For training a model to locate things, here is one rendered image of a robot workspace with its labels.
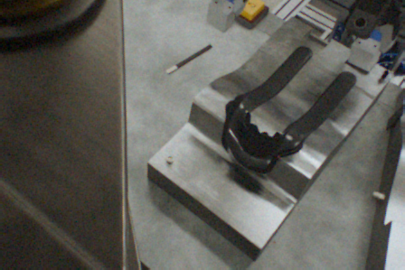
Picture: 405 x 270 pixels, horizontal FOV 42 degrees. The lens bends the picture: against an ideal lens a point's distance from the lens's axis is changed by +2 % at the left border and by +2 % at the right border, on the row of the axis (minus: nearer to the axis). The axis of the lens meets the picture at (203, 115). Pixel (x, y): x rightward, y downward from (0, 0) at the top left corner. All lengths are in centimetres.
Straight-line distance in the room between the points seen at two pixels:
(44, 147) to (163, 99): 94
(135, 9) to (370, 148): 65
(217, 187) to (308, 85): 31
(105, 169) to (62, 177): 1
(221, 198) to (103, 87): 75
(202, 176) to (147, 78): 31
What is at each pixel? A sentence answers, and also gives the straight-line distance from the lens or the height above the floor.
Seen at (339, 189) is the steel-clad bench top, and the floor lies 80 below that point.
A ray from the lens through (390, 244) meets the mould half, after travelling 94.
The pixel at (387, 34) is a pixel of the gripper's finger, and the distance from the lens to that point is 110.
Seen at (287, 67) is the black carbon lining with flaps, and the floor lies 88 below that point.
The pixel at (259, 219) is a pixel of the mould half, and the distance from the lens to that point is 94.
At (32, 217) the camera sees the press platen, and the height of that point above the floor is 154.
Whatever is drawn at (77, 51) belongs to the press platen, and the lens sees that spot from 22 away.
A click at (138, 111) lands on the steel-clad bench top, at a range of 111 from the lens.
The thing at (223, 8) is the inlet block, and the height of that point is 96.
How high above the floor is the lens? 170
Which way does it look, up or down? 54 degrees down
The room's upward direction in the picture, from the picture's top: 10 degrees clockwise
